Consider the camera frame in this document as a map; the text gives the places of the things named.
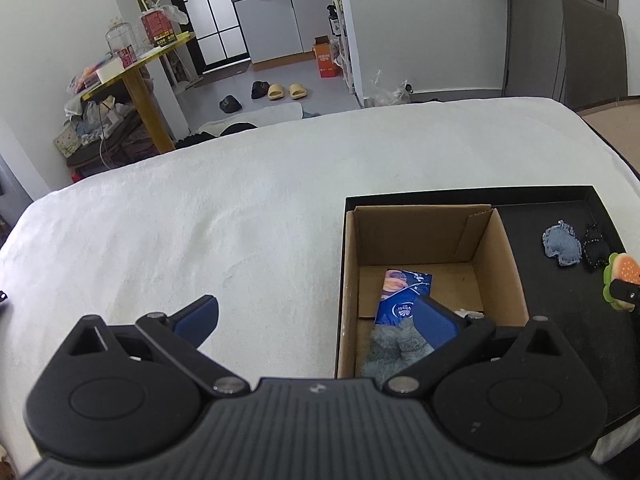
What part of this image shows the burger plush toy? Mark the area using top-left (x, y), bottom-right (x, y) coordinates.
top-left (603, 252), bottom-right (640, 312)

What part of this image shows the fluffy light blue plush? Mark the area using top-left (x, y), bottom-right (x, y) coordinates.
top-left (360, 318), bottom-right (434, 388)

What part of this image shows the denim stuffed toy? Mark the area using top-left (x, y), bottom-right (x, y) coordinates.
top-left (541, 220), bottom-right (582, 266)

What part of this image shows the white crumpled tissue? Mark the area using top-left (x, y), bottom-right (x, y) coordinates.
top-left (454, 309), bottom-right (484, 320)

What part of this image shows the black stitched stuffed toy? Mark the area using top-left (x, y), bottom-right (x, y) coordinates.
top-left (582, 223), bottom-right (612, 272)

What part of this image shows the blue tissue pack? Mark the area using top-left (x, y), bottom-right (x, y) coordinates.
top-left (375, 269), bottom-right (433, 326)

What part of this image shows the black plastic tray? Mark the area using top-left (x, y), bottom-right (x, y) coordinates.
top-left (345, 185), bottom-right (639, 432)

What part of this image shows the brown cardboard box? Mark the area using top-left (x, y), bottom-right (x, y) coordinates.
top-left (335, 205), bottom-right (529, 378)

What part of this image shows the white bed cover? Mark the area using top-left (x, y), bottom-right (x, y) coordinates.
top-left (1, 98), bottom-right (639, 474)

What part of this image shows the yellow round side table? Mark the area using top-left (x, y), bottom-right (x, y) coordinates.
top-left (79, 30), bottom-right (198, 155)

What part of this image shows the clutter pile under table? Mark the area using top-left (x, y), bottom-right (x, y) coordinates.
top-left (53, 79), bottom-right (158, 182)

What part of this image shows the grey upholstered board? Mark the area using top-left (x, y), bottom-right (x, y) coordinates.
top-left (561, 0), bottom-right (628, 110)

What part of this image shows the black slipper left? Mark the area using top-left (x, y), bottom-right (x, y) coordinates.
top-left (219, 94), bottom-right (243, 115)

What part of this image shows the black slipper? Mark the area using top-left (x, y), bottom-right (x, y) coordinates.
top-left (219, 94), bottom-right (243, 115)
top-left (250, 81), bottom-right (270, 100)

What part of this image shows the crumpled clear plastic bag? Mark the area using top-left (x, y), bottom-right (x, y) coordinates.
top-left (367, 70), bottom-right (413, 107)

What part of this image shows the black slipper right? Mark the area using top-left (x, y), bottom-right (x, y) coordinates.
top-left (250, 81), bottom-right (270, 100)

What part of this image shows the beige slipper left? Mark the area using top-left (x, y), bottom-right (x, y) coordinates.
top-left (267, 84), bottom-right (285, 101)

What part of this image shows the beige slipper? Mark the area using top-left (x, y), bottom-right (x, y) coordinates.
top-left (267, 84), bottom-right (285, 101)
top-left (288, 82), bottom-right (308, 100)

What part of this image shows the beige slipper right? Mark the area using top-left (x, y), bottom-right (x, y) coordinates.
top-left (288, 82), bottom-right (308, 100)

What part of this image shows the orange carton box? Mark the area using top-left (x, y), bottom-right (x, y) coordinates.
top-left (314, 36), bottom-right (342, 78)

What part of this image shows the clear glass jar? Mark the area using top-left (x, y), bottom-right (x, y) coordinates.
top-left (105, 18), bottom-right (138, 67)

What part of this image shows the red snack box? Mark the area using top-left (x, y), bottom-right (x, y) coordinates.
top-left (140, 6), bottom-right (176, 47)

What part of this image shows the white kitchen cabinet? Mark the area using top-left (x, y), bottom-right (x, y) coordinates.
top-left (233, 0), bottom-right (333, 70)

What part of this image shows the black spray bottle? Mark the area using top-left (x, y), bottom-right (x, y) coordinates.
top-left (326, 4), bottom-right (342, 37)

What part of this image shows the black framed glass door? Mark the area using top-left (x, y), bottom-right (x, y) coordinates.
top-left (171, 0), bottom-right (248, 75)

